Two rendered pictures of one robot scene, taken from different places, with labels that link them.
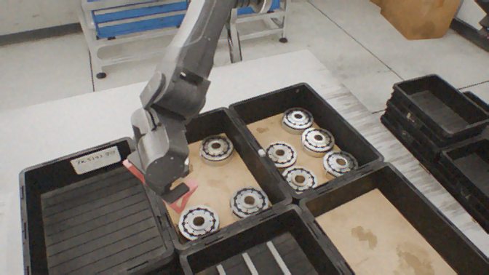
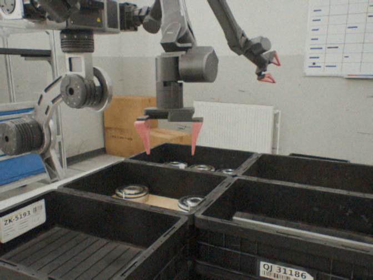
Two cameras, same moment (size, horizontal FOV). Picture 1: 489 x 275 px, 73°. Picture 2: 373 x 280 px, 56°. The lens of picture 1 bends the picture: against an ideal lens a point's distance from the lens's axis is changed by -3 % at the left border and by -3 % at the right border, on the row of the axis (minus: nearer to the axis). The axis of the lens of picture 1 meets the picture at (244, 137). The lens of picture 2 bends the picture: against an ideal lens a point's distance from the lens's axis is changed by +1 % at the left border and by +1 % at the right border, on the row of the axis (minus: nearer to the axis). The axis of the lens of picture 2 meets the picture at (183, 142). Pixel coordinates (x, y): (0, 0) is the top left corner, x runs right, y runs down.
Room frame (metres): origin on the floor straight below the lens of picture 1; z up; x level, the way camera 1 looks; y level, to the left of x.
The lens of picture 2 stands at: (-0.22, 0.56, 1.25)
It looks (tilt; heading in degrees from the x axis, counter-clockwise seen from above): 13 degrees down; 324
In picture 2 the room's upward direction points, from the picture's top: straight up
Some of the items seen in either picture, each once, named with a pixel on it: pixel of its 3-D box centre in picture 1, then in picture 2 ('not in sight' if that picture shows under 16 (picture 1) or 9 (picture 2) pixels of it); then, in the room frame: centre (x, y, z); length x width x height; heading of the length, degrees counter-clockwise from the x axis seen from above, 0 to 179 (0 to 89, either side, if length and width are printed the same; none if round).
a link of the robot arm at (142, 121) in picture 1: (152, 130); (171, 69); (0.38, 0.15, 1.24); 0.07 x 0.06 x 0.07; 24
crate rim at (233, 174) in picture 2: (300, 133); (193, 159); (0.71, -0.17, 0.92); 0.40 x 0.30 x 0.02; 28
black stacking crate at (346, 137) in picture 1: (298, 145); (193, 172); (0.71, -0.17, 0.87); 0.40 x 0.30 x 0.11; 28
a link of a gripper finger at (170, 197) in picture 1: (173, 192); (186, 133); (0.36, 0.13, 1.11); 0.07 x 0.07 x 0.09; 48
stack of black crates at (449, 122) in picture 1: (424, 132); not in sight; (1.30, -0.97, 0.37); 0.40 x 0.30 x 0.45; 22
